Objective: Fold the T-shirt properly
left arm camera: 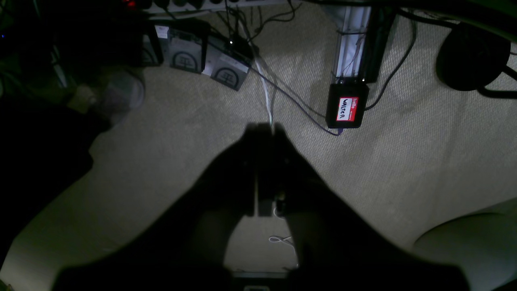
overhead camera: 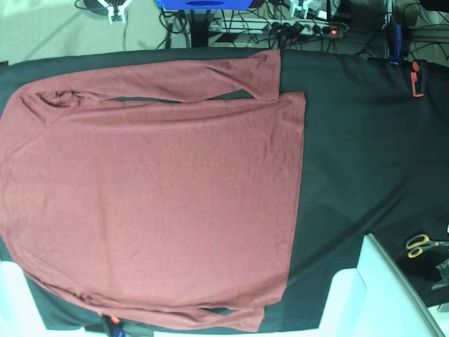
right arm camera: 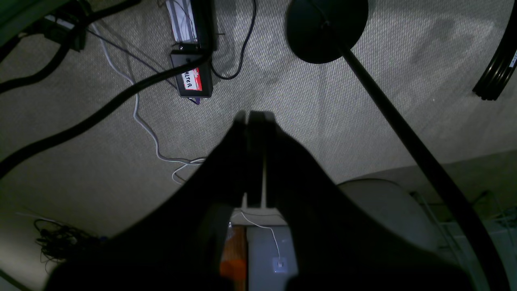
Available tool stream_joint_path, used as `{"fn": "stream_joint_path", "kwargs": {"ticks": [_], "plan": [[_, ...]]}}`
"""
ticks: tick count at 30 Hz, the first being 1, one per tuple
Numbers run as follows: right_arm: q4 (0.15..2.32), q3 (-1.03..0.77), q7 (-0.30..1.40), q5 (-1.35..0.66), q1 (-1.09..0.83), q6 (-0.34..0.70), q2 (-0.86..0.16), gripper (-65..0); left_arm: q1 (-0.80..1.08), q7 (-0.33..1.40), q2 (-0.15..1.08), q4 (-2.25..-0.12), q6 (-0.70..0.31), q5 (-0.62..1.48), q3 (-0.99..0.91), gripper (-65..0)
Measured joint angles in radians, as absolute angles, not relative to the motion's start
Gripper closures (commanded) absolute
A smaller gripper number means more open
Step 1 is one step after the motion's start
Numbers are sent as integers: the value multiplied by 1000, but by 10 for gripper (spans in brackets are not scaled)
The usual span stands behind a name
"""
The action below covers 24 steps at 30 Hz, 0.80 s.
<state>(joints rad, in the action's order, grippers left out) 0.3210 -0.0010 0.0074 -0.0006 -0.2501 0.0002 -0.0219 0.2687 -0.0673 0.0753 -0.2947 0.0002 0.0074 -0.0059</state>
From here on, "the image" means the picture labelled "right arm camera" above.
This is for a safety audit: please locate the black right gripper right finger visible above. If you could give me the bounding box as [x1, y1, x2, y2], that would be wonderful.
[248, 111, 473, 291]

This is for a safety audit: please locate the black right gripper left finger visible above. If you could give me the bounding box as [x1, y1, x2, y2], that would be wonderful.
[45, 111, 246, 291]

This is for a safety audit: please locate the black lamp pole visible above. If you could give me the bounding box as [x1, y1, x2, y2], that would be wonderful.
[340, 47, 511, 291]

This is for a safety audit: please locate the black round lamp base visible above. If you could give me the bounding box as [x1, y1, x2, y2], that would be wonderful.
[286, 0, 369, 64]

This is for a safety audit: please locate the thin white cable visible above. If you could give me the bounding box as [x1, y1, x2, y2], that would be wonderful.
[91, 24, 206, 184]

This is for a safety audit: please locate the thick black cable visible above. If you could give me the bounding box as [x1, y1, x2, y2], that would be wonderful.
[0, 48, 212, 178]

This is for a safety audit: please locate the black ribbed hose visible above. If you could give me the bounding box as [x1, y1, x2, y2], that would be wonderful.
[473, 0, 517, 101]

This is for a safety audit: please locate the thin black cable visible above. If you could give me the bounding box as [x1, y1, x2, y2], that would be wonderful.
[210, 0, 257, 80]

